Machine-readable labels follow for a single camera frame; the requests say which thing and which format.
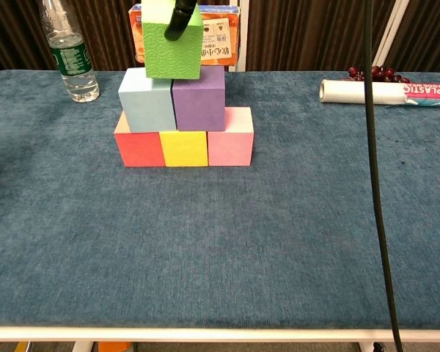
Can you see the red foam cube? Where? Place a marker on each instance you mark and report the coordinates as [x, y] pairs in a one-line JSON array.
[[141, 148]]

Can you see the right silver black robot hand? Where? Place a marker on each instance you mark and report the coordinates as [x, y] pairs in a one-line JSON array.
[[179, 18]]

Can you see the purple foam cube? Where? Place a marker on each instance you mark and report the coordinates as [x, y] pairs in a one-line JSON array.
[[199, 106]]

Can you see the blue felt table cover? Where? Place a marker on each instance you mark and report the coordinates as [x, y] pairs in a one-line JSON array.
[[242, 256]]

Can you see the light blue foam cube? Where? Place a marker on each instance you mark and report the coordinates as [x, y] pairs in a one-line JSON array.
[[146, 106]]

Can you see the pink foam cube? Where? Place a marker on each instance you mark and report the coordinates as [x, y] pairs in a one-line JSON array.
[[231, 146]]

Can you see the plastic food wrap roll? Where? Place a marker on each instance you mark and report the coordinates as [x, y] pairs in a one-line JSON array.
[[348, 91]]

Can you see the orange bread snack box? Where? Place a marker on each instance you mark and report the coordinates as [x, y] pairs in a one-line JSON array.
[[220, 40]]

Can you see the green foam cube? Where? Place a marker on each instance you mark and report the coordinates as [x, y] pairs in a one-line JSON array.
[[172, 51]]

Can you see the yellow foam cube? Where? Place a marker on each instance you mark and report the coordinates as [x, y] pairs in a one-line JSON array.
[[185, 148]]

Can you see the dark red grape bunch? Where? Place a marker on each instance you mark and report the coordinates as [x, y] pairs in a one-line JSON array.
[[379, 73]]

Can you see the clear plastic water bottle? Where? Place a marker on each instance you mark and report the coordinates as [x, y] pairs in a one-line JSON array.
[[71, 62]]

